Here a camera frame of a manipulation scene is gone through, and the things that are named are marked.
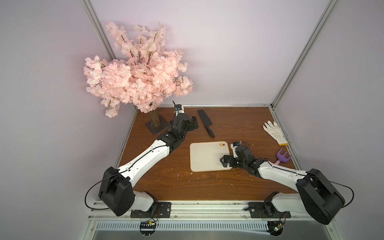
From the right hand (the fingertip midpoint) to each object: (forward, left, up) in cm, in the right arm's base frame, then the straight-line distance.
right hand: (227, 156), depth 89 cm
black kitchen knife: (+31, +13, -5) cm, 34 cm away
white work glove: (+21, -37, -4) cm, 43 cm away
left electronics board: (-36, +42, -6) cm, 56 cm away
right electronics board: (-34, -20, -5) cm, 40 cm away
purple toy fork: (+1, -34, -2) cm, 34 cm away
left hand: (+12, +23, +22) cm, 34 cm away
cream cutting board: (+3, +13, -7) cm, 15 cm away
